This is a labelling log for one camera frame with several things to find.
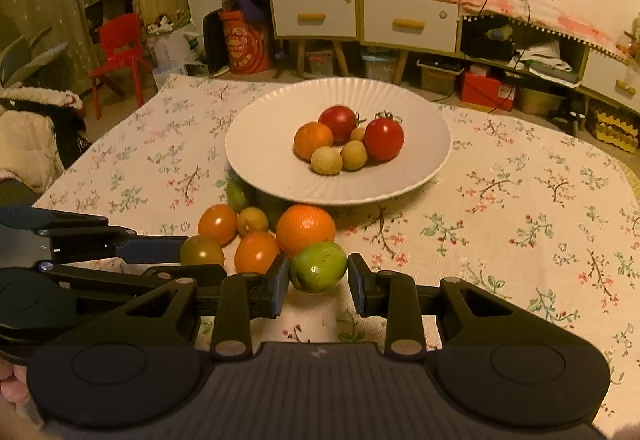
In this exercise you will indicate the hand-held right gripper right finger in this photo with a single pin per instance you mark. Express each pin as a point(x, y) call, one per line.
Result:
point(356, 285)

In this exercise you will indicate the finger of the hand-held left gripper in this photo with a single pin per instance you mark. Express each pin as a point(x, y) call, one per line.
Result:
point(130, 281)
point(155, 250)

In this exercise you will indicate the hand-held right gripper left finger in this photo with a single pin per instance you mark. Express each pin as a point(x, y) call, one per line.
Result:
point(280, 285)

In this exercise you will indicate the orange tomato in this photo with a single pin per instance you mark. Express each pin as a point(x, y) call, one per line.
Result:
point(256, 252)
point(217, 224)

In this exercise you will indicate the green jujube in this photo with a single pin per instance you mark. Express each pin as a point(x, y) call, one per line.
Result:
point(239, 194)
point(270, 212)
point(318, 266)

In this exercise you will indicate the green-brown tomato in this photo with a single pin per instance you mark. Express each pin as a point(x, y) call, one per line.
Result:
point(201, 251)

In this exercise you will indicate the large orange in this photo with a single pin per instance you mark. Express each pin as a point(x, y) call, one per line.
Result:
point(306, 230)

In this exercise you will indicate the brown longan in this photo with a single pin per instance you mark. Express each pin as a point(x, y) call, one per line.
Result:
point(252, 221)
point(326, 160)
point(357, 134)
point(354, 155)

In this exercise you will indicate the white ribbed plate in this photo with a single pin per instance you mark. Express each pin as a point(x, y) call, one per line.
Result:
point(280, 170)

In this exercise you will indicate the red tomato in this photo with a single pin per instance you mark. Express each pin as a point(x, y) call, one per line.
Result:
point(341, 122)
point(384, 139)

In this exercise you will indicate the person's left hand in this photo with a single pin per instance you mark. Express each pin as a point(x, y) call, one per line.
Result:
point(12, 382)

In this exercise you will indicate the floral tablecloth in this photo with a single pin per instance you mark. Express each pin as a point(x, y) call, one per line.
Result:
point(500, 220)

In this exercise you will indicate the white fleece jacket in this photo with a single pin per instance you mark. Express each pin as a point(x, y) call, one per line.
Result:
point(30, 135)

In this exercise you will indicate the pale blue box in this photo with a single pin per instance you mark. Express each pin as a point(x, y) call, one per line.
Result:
point(169, 77)

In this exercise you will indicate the white plastic bag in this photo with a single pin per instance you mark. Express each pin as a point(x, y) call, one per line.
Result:
point(172, 45)

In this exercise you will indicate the red plastic chair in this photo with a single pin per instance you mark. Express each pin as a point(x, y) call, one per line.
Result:
point(120, 40)

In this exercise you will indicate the black flat panel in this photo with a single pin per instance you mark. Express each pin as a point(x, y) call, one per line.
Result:
point(215, 40)

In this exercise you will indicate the blue-lid storage box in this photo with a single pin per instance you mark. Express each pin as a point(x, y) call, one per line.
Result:
point(380, 67)

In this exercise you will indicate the orange patterned bin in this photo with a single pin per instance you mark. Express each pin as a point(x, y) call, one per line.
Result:
point(245, 47)

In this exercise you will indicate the black-lid storage box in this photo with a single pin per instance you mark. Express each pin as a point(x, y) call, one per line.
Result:
point(440, 79)

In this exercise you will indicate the small clear storage box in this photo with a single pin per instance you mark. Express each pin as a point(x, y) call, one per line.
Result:
point(320, 64)

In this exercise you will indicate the grey chair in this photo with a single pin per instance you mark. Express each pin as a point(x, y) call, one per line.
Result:
point(25, 60)

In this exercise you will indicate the red box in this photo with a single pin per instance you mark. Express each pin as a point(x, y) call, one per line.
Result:
point(485, 90)

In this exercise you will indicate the beige bin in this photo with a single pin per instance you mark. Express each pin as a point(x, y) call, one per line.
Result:
point(540, 102)

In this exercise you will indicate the short yellow cabinet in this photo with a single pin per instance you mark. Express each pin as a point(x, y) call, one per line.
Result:
point(410, 22)

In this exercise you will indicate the black device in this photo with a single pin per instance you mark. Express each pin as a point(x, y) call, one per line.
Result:
point(487, 47)

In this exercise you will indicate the black tripod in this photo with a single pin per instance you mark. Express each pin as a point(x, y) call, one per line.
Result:
point(570, 115)

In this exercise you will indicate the yellow rack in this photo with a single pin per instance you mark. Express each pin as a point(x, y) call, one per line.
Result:
point(617, 132)

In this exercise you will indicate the low yellow cabinet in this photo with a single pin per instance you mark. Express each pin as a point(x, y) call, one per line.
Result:
point(605, 70)

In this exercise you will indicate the pink patterned cloth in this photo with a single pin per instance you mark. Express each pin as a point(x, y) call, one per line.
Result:
point(550, 15)

